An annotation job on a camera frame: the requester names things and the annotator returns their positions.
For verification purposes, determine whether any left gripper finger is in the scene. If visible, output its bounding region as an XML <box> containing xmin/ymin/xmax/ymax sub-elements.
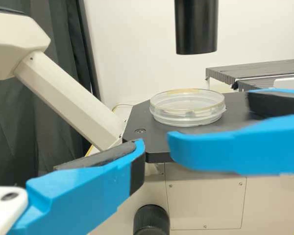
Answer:
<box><xmin>7</xmin><ymin>138</ymin><xmax>146</xmax><ymax>235</ymax></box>

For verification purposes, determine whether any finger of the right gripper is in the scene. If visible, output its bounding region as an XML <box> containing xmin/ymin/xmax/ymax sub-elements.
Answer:
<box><xmin>167</xmin><ymin>114</ymin><xmax>294</xmax><ymax>176</ymax></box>
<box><xmin>244</xmin><ymin>87</ymin><xmax>294</xmax><ymax>116</ymax></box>

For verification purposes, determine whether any petri dish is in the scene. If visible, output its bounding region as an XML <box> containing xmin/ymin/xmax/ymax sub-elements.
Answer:
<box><xmin>149</xmin><ymin>87</ymin><xmax>226</xmax><ymax>127</ymax></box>

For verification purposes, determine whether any cream microscope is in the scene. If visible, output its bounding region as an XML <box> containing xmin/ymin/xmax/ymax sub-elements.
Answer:
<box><xmin>0</xmin><ymin>0</ymin><xmax>294</xmax><ymax>235</ymax></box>

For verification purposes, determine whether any black platform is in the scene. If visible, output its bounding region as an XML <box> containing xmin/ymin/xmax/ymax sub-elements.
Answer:
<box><xmin>205</xmin><ymin>58</ymin><xmax>294</xmax><ymax>90</ymax></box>

